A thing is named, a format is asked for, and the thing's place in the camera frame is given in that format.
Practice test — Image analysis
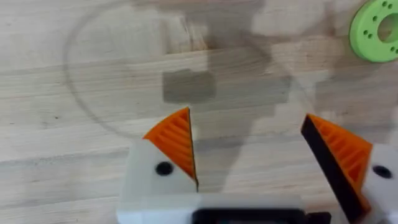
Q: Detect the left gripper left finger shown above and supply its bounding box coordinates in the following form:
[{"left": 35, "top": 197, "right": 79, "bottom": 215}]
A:
[{"left": 120, "top": 106, "right": 200, "bottom": 200}]

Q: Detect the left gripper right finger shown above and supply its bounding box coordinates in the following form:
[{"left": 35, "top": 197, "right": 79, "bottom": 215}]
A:
[{"left": 300, "top": 113, "right": 398, "bottom": 224}]

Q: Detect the green disc with holes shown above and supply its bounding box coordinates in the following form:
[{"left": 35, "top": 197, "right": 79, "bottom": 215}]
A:
[{"left": 348, "top": 0, "right": 398, "bottom": 63}]

